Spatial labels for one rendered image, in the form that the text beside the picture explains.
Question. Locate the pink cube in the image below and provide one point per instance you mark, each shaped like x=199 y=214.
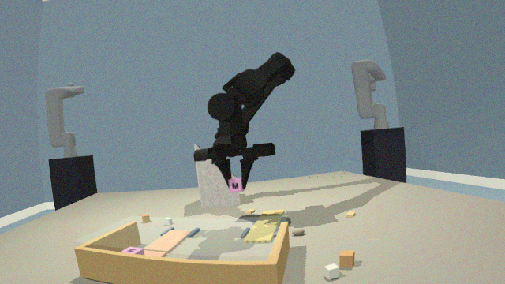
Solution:
x=235 y=185

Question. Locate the tan open wooden tray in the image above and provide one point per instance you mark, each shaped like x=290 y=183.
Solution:
x=153 y=250

